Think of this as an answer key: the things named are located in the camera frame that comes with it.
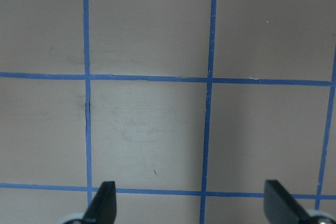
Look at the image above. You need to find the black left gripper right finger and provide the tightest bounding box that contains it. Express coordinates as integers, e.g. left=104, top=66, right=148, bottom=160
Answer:
left=263, top=180, right=310, bottom=224

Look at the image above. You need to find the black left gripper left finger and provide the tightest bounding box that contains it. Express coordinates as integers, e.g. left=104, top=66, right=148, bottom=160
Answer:
left=81, top=181, right=116, bottom=224

